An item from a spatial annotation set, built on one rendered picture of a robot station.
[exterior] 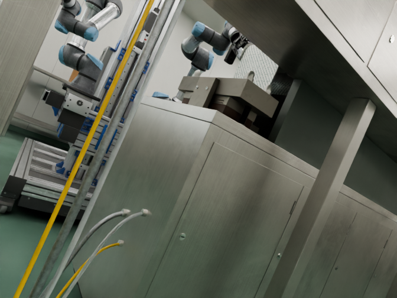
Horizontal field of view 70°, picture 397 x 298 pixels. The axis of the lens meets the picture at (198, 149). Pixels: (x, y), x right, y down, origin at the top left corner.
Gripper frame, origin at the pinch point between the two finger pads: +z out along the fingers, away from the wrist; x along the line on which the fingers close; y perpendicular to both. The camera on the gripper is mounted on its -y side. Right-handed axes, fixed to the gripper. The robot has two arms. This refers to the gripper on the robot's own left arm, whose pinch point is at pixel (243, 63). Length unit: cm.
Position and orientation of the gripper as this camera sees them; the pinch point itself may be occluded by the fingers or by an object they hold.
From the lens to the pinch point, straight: 139.7
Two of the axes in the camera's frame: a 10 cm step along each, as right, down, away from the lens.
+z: 1.4, 7.6, -6.3
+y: 6.5, -5.5, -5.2
